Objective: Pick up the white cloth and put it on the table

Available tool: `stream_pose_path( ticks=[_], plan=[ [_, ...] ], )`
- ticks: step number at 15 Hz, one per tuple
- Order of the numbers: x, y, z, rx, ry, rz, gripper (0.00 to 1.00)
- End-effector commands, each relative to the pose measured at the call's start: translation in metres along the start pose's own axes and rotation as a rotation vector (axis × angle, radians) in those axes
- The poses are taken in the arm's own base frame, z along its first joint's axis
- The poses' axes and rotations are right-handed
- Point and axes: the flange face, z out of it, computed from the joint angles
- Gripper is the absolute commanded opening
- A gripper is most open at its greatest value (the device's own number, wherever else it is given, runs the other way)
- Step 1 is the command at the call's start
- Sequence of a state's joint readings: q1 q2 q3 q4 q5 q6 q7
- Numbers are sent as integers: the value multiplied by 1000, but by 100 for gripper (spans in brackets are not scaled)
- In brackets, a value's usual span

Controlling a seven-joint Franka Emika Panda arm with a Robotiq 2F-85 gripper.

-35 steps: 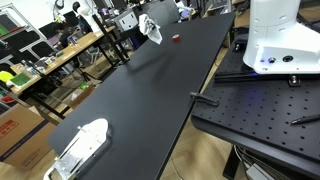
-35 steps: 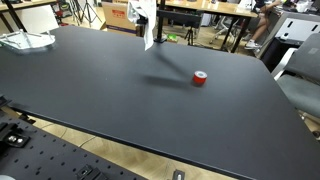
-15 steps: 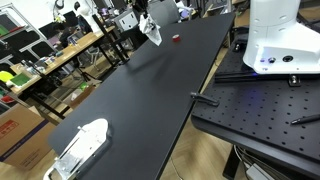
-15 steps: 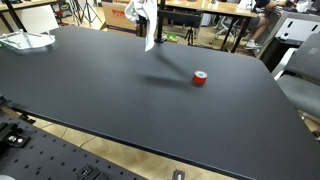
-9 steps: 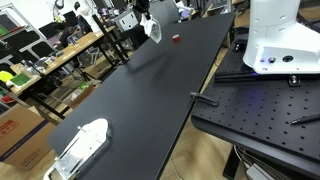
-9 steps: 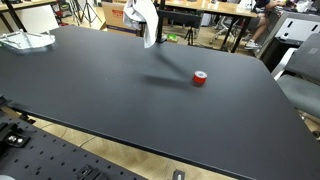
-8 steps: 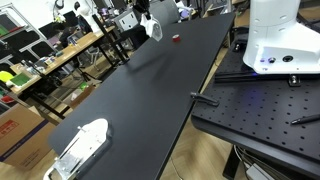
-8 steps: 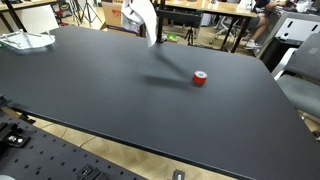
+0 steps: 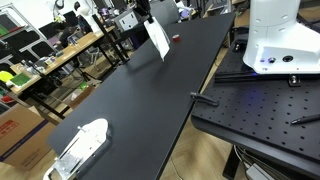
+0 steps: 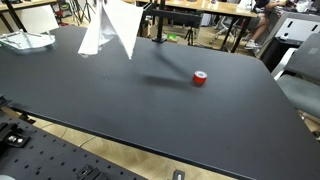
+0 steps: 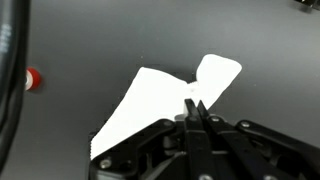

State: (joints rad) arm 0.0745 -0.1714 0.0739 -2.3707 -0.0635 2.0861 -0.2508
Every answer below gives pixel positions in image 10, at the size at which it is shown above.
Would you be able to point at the white cloth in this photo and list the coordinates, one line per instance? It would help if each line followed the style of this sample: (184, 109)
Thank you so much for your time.
(116, 20)

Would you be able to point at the red tape roll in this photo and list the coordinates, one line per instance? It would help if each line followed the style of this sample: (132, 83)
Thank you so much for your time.
(199, 78)

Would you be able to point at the green object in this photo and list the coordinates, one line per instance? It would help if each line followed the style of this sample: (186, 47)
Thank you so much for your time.
(171, 37)

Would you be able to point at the small black tripod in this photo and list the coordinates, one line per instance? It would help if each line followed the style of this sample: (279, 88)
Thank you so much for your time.
(190, 35)

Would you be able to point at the black clamp pole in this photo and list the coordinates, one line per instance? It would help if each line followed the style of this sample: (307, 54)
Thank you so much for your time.
(160, 23)

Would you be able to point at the black box on pole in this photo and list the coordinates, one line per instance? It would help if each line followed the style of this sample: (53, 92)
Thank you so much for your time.
(180, 17)

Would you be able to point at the white office chair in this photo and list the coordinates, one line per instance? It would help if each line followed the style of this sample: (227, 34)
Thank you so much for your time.
(221, 23)

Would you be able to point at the long wooden table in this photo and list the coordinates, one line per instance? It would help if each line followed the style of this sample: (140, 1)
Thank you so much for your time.
(213, 8)

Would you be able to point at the seated person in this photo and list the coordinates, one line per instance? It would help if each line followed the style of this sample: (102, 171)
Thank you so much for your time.
(261, 23)

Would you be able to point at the black cabinet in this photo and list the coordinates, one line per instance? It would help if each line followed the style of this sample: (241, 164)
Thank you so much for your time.
(278, 51)

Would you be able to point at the black perforated breadboard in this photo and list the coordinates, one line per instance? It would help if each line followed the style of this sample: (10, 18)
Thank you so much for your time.
(50, 156)

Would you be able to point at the grey office chair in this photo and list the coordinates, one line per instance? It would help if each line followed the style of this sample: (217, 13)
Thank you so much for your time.
(303, 86)

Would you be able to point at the white board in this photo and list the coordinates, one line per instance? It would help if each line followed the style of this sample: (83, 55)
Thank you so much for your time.
(36, 18)

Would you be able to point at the white cabinet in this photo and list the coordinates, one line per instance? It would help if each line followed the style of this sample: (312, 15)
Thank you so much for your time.
(300, 28)

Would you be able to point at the wooden table with black legs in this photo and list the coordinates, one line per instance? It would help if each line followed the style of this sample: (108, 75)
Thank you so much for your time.
(20, 4)

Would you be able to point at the black bracket on breadboard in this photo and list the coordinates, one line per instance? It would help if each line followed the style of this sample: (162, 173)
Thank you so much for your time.
(88, 173)

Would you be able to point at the black bracket with silver screws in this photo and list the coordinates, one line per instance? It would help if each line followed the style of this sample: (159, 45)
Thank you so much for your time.
(13, 140)

